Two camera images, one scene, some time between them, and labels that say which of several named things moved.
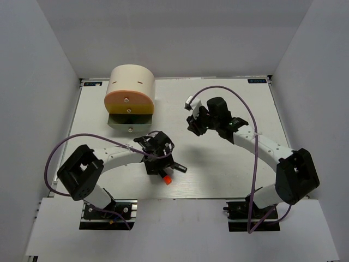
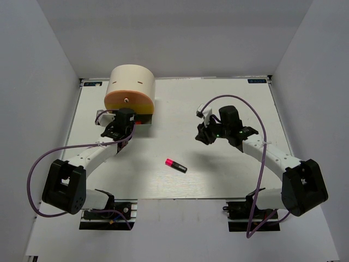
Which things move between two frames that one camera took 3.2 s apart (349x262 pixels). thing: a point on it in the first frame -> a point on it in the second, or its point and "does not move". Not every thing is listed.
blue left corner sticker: x=92 y=83 does not move
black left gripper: x=166 y=162 -> x=132 y=126
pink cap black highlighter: x=180 y=167 does not move
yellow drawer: x=129 y=107 does not move
